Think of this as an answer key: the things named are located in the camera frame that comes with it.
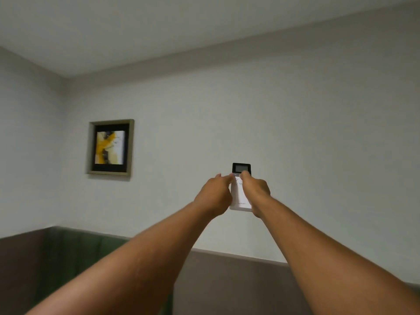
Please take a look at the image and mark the person's right hand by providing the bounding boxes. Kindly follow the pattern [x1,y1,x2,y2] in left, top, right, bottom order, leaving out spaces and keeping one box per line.
[240,171,271,219]

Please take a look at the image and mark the person's left hand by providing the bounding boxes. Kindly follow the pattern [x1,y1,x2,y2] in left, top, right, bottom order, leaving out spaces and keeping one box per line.
[193,173,235,219]

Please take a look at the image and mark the white remote control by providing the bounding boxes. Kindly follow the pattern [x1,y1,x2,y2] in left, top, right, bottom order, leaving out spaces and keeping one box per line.
[229,163,252,212]

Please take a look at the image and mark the person's right forearm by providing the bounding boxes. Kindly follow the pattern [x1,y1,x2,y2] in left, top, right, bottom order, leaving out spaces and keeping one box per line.
[253,195,420,315]

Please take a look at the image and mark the person's left forearm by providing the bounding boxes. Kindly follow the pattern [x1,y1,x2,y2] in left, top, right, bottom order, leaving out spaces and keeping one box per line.
[24,201,214,315]

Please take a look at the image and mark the framed abstract painting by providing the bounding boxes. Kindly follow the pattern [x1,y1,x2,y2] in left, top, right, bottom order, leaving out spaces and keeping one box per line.
[86,119,135,177]

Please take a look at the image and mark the green upholstered headboard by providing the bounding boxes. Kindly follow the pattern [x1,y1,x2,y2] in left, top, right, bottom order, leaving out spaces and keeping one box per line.
[34,227,174,315]

